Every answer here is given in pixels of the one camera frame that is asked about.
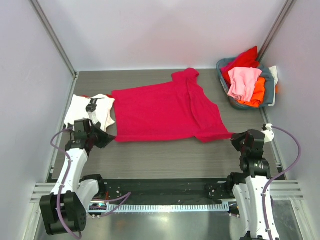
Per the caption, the left aluminium frame post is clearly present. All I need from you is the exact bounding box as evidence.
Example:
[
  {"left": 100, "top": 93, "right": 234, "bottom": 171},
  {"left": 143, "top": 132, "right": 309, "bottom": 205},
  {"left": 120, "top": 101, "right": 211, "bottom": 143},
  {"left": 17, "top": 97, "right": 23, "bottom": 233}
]
[{"left": 29, "top": 0, "right": 78, "bottom": 79}]

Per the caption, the slotted cable duct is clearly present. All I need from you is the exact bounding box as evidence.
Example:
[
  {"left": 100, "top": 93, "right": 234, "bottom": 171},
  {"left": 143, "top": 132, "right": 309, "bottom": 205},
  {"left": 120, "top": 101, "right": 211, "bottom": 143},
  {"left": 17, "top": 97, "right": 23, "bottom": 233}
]
[{"left": 88, "top": 202, "right": 230, "bottom": 214}]

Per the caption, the white cloth in basket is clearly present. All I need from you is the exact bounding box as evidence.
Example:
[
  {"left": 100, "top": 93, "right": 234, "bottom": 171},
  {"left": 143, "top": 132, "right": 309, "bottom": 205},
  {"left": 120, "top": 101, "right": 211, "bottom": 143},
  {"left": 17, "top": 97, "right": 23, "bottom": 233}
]
[{"left": 268, "top": 65, "right": 279, "bottom": 86}]

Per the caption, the folded white t shirt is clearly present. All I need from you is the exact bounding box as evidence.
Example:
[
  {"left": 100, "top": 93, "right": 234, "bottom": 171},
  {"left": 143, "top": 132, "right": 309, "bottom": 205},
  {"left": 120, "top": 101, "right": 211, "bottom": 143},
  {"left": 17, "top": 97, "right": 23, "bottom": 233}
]
[{"left": 63, "top": 94, "right": 116, "bottom": 132}]

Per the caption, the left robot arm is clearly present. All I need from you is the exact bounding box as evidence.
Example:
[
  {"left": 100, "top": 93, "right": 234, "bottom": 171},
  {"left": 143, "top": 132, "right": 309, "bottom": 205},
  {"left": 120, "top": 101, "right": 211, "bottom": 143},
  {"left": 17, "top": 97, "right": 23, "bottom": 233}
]
[{"left": 39, "top": 119, "right": 115, "bottom": 240}]

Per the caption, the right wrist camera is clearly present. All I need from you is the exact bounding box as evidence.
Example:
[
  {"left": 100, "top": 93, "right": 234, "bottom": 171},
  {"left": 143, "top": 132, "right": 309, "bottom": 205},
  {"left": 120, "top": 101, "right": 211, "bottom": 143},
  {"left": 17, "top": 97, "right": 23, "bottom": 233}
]
[{"left": 261, "top": 123, "right": 275, "bottom": 143}]

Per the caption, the crimson t shirt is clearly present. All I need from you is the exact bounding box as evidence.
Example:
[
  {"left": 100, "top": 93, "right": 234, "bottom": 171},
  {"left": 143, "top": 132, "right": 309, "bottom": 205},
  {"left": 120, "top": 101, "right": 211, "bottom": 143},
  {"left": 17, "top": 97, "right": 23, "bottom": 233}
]
[{"left": 111, "top": 68, "right": 232, "bottom": 143}]

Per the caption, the red t shirt in basket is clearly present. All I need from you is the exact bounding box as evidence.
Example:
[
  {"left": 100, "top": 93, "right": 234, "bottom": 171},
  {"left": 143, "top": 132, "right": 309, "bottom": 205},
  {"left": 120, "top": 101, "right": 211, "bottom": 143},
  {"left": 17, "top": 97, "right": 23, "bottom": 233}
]
[{"left": 221, "top": 46, "right": 260, "bottom": 87}]

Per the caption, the orange t shirt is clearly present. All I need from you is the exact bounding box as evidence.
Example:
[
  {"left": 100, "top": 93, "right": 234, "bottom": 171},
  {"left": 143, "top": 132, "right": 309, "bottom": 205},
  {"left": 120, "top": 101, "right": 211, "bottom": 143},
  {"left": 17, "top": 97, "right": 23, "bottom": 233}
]
[{"left": 237, "top": 77, "right": 266, "bottom": 108}]

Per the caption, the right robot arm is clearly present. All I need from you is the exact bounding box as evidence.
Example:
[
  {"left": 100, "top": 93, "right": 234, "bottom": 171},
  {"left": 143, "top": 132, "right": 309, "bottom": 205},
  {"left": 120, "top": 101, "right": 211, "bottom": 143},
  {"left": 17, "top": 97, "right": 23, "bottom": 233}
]
[{"left": 205, "top": 124, "right": 280, "bottom": 240}]

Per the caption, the aluminium frame post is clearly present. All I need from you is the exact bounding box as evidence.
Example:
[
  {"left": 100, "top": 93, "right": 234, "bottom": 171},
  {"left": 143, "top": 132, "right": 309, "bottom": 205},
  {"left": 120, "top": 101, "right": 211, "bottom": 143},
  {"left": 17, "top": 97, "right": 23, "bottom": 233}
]
[
  {"left": 29, "top": 0, "right": 78, "bottom": 79},
  {"left": 257, "top": 0, "right": 297, "bottom": 62}
]

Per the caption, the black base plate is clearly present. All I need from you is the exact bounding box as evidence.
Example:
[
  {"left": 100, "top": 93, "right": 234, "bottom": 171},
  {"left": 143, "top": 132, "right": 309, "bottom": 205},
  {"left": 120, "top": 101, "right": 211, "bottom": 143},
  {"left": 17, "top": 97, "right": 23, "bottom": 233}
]
[{"left": 104, "top": 178, "right": 235, "bottom": 206}]

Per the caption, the pink t shirt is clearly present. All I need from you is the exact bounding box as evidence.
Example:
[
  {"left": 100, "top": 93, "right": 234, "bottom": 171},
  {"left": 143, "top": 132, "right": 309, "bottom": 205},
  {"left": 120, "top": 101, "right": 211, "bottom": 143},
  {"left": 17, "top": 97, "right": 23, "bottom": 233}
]
[{"left": 227, "top": 67, "right": 262, "bottom": 102}]

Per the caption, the right aluminium frame post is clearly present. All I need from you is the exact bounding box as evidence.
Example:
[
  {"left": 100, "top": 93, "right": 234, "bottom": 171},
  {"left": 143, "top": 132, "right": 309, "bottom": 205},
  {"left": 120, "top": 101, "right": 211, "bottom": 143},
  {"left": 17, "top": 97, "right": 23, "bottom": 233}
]
[{"left": 257, "top": 0, "right": 297, "bottom": 62}]

